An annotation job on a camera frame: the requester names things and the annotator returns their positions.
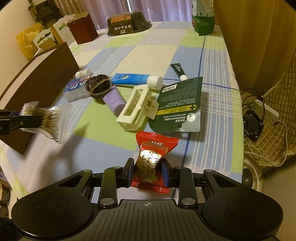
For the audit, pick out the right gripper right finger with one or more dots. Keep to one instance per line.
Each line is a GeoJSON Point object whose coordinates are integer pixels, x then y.
{"type": "Point", "coordinates": [181, 178]}

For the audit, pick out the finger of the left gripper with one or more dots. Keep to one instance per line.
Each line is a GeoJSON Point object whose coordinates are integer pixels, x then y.
{"type": "Point", "coordinates": [11, 121]}

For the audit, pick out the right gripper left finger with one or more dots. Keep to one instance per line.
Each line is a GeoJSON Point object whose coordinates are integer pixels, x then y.
{"type": "Point", "coordinates": [114, 178]}

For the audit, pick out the red candy wrapper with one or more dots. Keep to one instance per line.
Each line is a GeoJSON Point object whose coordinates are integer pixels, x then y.
{"type": "Point", "coordinates": [153, 148]}

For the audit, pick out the cotton swab bag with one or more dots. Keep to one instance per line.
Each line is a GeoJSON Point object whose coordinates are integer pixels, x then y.
{"type": "Point", "coordinates": [51, 122]}

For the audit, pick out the large brown cardboard box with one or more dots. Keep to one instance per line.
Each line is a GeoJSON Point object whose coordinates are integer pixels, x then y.
{"type": "Point", "coordinates": [41, 80]}

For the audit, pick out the blue toothpaste box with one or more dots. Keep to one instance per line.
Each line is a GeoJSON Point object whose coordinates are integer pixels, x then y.
{"type": "Point", "coordinates": [75, 89]}

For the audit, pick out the dark green product card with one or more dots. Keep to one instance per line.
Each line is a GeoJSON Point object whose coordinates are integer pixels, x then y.
{"type": "Point", "coordinates": [179, 107]}

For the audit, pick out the cream plastic hair claw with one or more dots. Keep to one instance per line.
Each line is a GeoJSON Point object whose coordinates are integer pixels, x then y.
{"type": "Point", "coordinates": [138, 108]}

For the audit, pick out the purple cream tube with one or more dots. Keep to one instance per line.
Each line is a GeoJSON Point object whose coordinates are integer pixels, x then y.
{"type": "Point", "coordinates": [114, 101]}

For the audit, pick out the small white pill bottle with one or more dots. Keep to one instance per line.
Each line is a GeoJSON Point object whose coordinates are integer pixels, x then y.
{"type": "Point", "coordinates": [83, 73]}

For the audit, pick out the yellow plastic bag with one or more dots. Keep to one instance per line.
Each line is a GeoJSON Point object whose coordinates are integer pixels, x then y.
{"type": "Point", "coordinates": [25, 40]}

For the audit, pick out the white wooden chair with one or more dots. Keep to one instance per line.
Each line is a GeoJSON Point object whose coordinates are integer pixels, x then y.
{"type": "Point", "coordinates": [44, 41]}
{"type": "Point", "coordinates": [61, 31]}

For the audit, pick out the black small fan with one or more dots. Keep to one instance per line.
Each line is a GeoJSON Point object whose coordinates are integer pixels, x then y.
{"type": "Point", "coordinates": [252, 124]}

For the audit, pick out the dark brown scrunchie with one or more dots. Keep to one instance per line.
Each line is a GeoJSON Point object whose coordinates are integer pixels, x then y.
{"type": "Point", "coordinates": [98, 86]}

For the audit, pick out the quilted beige chair cushion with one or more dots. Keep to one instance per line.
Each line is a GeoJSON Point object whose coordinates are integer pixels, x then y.
{"type": "Point", "coordinates": [276, 141]}

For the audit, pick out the white power strip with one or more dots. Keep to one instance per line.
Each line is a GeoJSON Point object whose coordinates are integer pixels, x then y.
{"type": "Point", "coordinates": [265, 112]}

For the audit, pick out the small dark green tube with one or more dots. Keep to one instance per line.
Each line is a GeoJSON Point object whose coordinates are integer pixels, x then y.
{"type": "Point", "coordinates": [179, 71]}

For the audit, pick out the dark red square box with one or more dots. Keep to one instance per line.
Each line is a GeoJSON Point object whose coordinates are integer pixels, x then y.
{"type": "Point", "coordinates": [83, 29]}

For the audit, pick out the black instant noodle bowl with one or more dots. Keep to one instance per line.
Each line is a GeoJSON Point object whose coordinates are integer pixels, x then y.
{"type": "Point", "coordinates": [127, 23]}

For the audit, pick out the green snack bag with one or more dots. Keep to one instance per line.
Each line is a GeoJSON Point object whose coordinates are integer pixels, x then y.
{"type": "Point", "coordinates": [203, 19]}

